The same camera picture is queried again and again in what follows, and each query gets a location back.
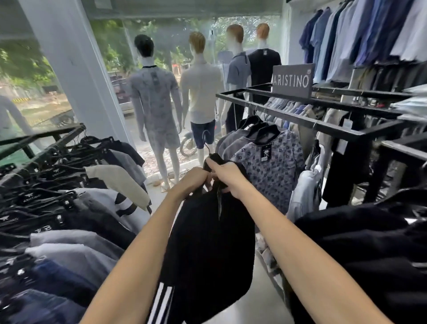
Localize white mannequin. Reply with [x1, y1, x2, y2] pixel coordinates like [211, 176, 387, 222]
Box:
[0, 95, 35, 142]

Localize black clothes hanger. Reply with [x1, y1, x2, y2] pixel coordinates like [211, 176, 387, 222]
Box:
[202, 131, 231, 174]

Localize pile of black garments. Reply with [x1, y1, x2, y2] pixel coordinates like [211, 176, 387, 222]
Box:
[290, 188, 427, 324]

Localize small black metal rack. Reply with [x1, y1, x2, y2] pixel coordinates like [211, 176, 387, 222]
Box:
[363, 133, 427, 205]

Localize person's right hand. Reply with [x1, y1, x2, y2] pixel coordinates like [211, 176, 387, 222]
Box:
[205, 157, 252, 200]

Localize mannequin in cream shirt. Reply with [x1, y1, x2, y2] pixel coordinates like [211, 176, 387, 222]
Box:
[179, 31, 225, 167]

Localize grey patterned shirt on hanger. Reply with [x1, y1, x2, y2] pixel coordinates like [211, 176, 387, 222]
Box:
[230, 125, 306, 215]

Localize parked car outside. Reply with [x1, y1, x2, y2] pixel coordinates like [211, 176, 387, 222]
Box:
[109, 71, 135, 115]

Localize white price tag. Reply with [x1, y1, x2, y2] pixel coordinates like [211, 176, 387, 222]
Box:
[335, 118, 354, 156]

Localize black shirt with white stripes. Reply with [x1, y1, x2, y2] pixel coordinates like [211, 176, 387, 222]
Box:
[147, 160, 257, 324]

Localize wall row of hanging shirts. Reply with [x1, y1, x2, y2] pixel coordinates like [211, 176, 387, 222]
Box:
[298, 0, 427, 84]

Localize motorbike outside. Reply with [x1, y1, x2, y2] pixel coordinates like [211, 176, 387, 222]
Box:
[179, 130, 201, 158]

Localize mannequin in black t-shirt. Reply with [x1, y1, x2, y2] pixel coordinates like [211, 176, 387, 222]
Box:
[248, 23, 282, 105]

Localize stack of bagged folded shirts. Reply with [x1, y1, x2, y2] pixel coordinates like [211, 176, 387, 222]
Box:
[390, 83, 427, 125]

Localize person's right forearm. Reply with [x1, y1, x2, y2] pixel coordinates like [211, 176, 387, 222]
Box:
[234, 187, 395, 324]

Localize wall row of hanging trousers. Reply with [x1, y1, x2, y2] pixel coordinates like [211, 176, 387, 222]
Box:
[347, 62, 427, 101]

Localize mannequin in grey patterned outfit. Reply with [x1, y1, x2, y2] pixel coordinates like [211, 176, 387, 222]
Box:
[128, 34, 183, 189]

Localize plain grey shirt on hanger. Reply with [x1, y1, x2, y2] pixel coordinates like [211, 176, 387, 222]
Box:
[216, 115, 269, 161]

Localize person's left hand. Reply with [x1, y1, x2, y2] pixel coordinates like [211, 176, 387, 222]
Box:
[168, 166, 215, 205]

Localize low black metal clothes rack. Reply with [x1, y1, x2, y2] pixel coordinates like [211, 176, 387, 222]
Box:
[0, 124, 87, 167]

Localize grey brand sign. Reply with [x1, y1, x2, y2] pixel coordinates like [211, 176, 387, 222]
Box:
[272, 63, 315, 99]

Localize mannequin in blue-grey polo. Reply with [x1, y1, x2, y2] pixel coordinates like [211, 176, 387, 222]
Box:
[220, 24, 251, 134]

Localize row of hanging folded shirts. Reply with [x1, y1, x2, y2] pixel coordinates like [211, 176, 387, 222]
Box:
[0, 135, 152, 324]

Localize white hanging garment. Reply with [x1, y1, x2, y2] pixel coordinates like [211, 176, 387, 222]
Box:
[287, 145, 326, 222]

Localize person's left forearm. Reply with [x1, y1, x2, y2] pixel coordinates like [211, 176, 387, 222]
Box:
[80, 193, 189, 324]

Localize row of pastel hanging shirts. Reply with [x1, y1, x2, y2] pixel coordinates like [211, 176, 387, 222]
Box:
[257, 97, 336, 134]

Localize black hanging trousers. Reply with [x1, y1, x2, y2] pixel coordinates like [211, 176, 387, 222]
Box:
[322, 110, 369, 208]

